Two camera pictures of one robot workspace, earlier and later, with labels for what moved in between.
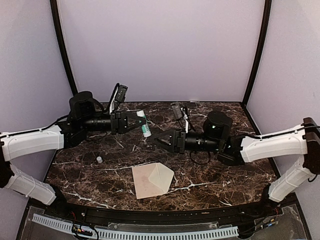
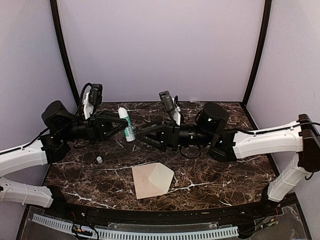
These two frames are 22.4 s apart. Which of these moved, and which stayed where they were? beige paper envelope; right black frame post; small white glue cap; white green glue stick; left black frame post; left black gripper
Moved: white green glue stick; left black gripper
Stayed: left black frame post; beige paper envelope; right black frame post; small white glue cap
